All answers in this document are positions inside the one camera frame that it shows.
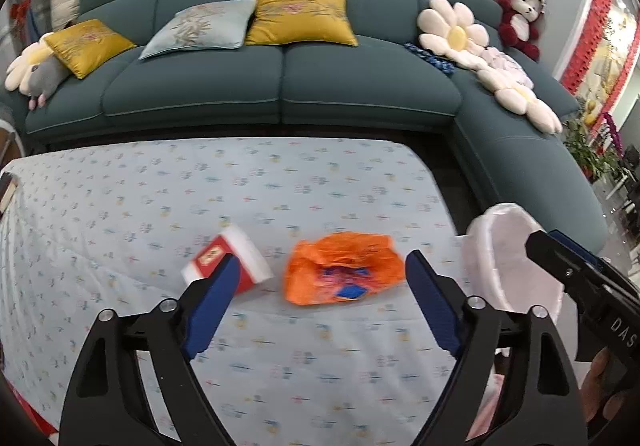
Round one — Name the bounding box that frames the bin with white liner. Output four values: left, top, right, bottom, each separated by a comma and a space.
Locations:
462, 203, 566, 322

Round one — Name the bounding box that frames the light blue printed tablecloth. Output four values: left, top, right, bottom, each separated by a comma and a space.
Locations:
0, 136, 501, 446

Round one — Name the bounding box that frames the grey mouse plush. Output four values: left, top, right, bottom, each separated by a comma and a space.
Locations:
22, 59, 71, 111

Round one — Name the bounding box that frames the round wooden side table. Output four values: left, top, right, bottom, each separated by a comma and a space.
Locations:
0, 121, 26, 162

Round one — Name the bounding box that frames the green potted plant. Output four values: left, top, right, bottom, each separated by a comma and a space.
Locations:
565, 119, 626, 182

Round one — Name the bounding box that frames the yellow embroidered pillow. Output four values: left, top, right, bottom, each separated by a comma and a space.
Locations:
245, 0, 359, 47
44, 19, 137, 80

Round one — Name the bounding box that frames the blue braided band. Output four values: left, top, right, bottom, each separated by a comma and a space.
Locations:
404, 43, 453, 74

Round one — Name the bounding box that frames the light blue embroidered pillow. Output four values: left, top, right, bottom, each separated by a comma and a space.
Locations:
138, 0, 257, 61

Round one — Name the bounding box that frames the red paper cup gold label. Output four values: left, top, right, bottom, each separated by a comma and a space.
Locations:
181, 223, 274, 298

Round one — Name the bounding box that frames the person's right hand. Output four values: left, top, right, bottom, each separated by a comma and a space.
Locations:
581, 351, 621, 427

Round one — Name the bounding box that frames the orange plastic bag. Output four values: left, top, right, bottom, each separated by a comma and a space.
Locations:
283, 232, 406, 307

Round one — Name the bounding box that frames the teal fabric sofa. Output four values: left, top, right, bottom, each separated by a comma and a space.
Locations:
0, 0, 608, 257

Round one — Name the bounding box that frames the cream flower cushion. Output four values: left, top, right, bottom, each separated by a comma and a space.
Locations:
477, 69, 563, 134
5, 33, 56, 92
417, 0, 491, 70

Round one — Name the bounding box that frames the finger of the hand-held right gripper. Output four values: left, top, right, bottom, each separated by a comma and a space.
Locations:
547, 229, 608, 277
525, 230, 596, 307

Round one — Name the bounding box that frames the red bear plush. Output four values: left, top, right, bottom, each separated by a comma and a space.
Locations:
496, 0, 547, 62

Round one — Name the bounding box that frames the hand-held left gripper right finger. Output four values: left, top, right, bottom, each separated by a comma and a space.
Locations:
405, 250, 588, 446

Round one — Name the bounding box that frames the white frilly cloth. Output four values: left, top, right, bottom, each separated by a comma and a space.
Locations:
480, 49, 533, 90

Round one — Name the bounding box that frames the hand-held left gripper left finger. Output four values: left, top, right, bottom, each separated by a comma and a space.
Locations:
59, 253, 241, 446

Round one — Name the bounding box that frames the red cardboard box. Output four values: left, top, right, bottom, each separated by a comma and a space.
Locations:
10, 391, 58, 437

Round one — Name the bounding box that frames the red wall decoration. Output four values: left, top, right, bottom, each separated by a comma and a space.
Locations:
560, 0, 621, 94

